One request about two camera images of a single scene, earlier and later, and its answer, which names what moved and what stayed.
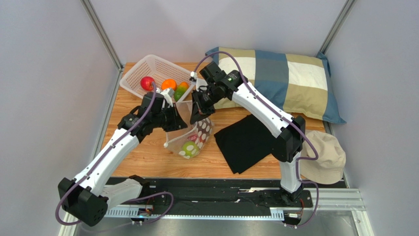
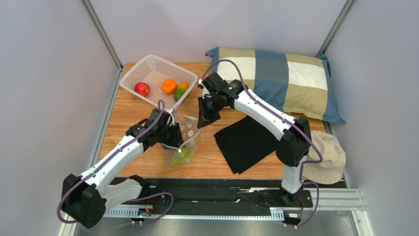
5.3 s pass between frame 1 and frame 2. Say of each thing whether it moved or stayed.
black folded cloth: stayed
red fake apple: moved
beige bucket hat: stayed
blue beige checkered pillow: stayed
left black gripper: moved
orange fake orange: stayed
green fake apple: moved
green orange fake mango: stayed
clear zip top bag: moved
